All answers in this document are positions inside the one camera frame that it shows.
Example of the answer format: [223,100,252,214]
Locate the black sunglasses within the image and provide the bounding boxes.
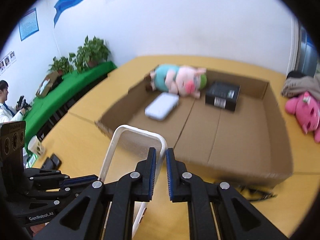
[227,181,277,202]

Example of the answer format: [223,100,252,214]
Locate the clear phone case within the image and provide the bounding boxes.
[98,124,168,238]

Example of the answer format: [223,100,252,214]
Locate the light blue power bank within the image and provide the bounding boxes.
[144,92,180,121]

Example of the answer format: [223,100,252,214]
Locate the black small objects on table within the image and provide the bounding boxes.
[41,153,62,170]

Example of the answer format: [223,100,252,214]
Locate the white cup with pattern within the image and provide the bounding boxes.
[28,135,46,156]

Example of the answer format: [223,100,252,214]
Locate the cardboard box tray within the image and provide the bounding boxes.
[96,70,293,187]

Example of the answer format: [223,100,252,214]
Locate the seated person in white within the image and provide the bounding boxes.
[0,80,32,124]

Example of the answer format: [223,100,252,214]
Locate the green tablecloth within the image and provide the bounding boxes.
[24,61,117,148]

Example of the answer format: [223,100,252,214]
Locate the brown cardboard box on green table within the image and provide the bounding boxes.
[36,71,63,98]

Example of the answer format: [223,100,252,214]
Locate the small potted plant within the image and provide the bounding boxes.
[48,56,74,75]

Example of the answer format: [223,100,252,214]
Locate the black product box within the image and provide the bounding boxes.
[205,81,240,112]

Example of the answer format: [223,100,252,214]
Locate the large potted plant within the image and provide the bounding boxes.
[69,36,111,73]

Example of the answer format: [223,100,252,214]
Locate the pink plush toy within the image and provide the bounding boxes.
[285,91,319,143]

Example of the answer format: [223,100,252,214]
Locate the grey printed cloth bag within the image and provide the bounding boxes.
[281,70,320,100]

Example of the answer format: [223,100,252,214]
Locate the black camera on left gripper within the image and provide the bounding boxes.
[1,121,26,197]

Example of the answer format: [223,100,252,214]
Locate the blue wall poster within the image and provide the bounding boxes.
[18,8,39,41]

